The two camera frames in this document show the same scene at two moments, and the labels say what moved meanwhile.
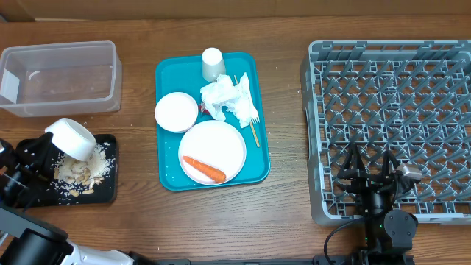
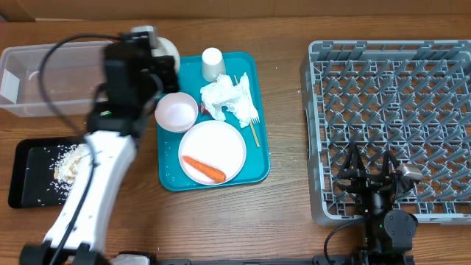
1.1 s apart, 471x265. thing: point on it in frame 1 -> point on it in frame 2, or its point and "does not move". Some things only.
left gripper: [37, 154] -> [162, 66]
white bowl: [176, 112] does not move
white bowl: [72, 138] -> [164, 47]
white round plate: [214, 143] does not move
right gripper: [366, 179] does not move
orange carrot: [207, 169] does not move
